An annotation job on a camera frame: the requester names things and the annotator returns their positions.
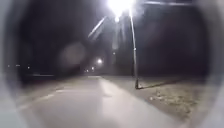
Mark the street lamp on pole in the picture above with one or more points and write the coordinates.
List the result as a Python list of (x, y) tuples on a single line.
[(134, 53)]

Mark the grey paved path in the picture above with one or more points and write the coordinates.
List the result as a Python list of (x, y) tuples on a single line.
[(96, 106)]

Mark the grass strip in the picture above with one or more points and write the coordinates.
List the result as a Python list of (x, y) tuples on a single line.
[(43, 90), (166, 93)]

